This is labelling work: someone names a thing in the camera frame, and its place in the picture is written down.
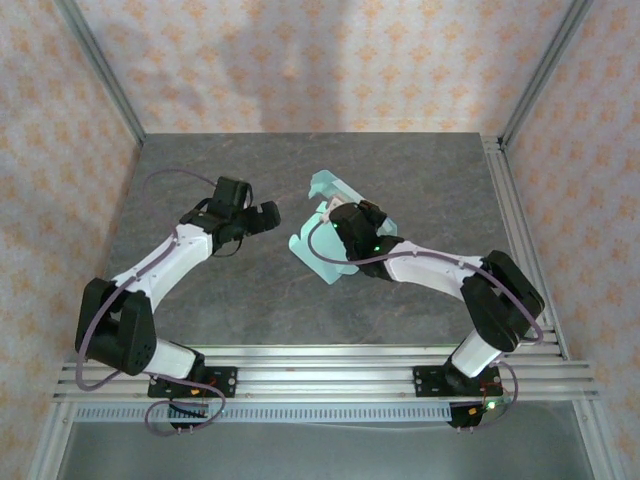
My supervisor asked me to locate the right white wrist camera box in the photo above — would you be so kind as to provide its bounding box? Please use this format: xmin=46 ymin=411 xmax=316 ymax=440
xmin=319 ymin=196 xmax=357 ymax=225

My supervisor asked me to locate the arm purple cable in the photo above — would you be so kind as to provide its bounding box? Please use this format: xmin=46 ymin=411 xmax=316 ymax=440
xmin=307 ymin=222 xmax=546 ymax=432
xmin=74 ymin=169 xmax=227 ymax=435

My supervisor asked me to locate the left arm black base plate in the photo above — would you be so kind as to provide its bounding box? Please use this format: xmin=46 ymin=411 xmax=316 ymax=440
xmin=147 ymin=366 xmax=238 ymax=401

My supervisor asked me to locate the aluminium corner post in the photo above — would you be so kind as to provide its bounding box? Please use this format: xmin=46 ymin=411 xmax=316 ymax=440
xmin=52 ymin=0 xmax=147 ymax=146
xmin=498 ymin=0 xmax=596 ymax=146

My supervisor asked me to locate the grey slotted cable duct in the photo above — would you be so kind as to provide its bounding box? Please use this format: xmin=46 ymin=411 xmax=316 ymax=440
xmin=72 ymin=404 xmax=454 ymax=424

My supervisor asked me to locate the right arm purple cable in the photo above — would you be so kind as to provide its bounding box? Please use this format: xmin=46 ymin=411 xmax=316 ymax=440
xmin=307 ymin=222 xmax=546 ymax=432

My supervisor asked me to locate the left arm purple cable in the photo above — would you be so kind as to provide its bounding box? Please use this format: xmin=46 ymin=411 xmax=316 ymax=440
xmin=74 ymin=169 xmax=227 ymax=435

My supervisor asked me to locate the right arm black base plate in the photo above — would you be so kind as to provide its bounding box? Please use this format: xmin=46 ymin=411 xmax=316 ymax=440
xmin=411 ymin=364 xmax=501 ymax=399

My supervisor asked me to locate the light blue paper box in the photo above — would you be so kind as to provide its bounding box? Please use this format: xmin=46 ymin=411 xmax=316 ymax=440
xmin=288 ymin=169 xmax=401 ymax=286

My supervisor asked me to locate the aluminium side rail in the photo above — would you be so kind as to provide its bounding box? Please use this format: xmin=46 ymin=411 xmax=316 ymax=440
xmin=480 ymin=133 xmax=571 ymax=361

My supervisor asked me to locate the aluminium mounting rail beam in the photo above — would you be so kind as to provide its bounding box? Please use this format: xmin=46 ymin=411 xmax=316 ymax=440
xmin=52 ymin=344 xmax=600 ymax=401

